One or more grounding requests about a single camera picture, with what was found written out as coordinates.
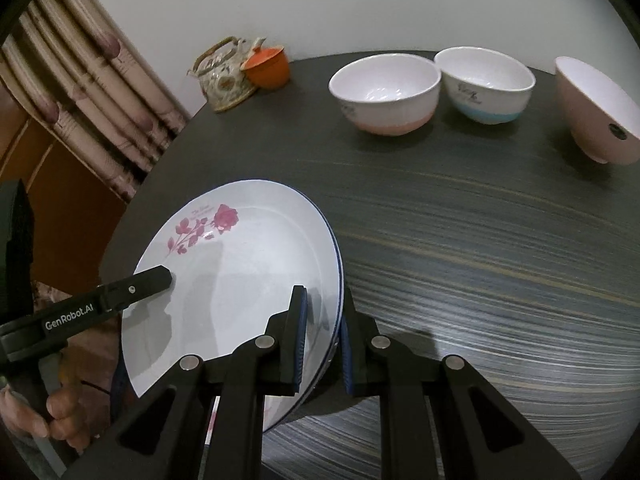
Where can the white plate with pink flowers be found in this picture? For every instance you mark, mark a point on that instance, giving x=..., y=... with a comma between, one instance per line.
x=240, y=270

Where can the floral ceramic teapot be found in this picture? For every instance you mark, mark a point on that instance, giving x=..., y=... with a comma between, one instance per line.
x=225, y=85

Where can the orange cup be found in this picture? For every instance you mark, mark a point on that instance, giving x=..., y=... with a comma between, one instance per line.
x=267, y=72

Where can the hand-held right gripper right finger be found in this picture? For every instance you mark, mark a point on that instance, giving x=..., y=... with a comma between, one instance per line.
x=346, y=360

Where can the beige patterned curtain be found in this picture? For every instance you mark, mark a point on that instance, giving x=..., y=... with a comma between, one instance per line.
x=90, y=60

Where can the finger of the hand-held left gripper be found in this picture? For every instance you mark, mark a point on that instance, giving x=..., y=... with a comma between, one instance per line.
x=145, y=282

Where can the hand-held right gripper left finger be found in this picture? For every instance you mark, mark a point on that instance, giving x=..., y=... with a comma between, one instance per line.
x=300, y=340

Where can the white bowl with blue base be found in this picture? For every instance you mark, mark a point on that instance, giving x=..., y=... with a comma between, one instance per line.
x=485, y=75

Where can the person's left hand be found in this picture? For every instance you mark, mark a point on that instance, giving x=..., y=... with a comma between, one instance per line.
x=67, y=410

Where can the large pink bowl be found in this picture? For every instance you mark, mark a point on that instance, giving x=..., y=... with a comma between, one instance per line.
x=590, y=125

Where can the white bowl with pink base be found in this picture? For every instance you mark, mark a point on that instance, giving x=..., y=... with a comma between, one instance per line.
x=385, y=80

